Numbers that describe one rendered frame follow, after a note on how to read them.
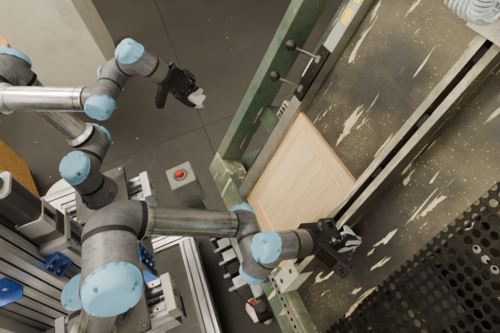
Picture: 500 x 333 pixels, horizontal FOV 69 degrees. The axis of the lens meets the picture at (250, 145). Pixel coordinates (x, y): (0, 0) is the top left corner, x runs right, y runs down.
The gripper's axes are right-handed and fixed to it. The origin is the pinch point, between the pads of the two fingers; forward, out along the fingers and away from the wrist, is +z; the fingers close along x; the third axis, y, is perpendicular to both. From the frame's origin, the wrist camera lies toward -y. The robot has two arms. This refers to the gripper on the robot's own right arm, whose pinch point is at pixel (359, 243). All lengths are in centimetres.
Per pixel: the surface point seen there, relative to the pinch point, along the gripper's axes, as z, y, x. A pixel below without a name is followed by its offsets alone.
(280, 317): -2.5, -0.2, 47.0
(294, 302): -1.2, 0.7, 38.0
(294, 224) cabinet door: 0.0, 21.9, 20.8
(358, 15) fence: -2, 49, -48
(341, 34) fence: -3, 49, -41
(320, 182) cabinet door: 0.0, 24.1, 0.3
